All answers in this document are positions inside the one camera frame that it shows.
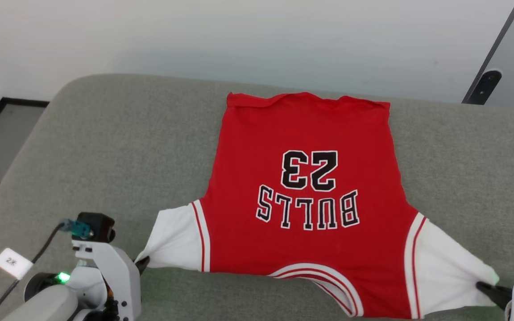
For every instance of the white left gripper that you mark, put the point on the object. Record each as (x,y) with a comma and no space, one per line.
(118,276)

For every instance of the red and white basketball jersey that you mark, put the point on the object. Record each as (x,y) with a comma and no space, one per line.
(306,125)

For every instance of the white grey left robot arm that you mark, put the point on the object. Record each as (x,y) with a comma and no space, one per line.
(47,307)

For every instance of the white paper label tag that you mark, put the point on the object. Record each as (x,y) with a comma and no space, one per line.
(12,263)

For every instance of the black baseboard strip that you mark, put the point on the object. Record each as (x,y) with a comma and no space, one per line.
(25,102)

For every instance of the grey metal pole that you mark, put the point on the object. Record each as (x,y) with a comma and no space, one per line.
(496,44)

